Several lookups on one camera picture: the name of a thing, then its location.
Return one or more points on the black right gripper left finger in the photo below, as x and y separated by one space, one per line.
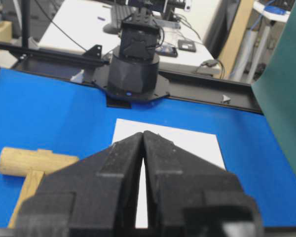
94 197

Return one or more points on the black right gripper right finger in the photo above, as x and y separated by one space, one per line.
195 198

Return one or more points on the wooden mallet hammer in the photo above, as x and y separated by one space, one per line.
33 166

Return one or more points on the white board with red marks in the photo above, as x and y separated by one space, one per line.
203 145

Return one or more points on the blue table mat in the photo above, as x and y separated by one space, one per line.
43 113

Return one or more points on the black small device on desk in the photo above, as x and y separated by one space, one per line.
186 45

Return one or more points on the white background desk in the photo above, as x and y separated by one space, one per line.
78 25

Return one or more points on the black aluminium frame rail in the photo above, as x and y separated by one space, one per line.
170 84

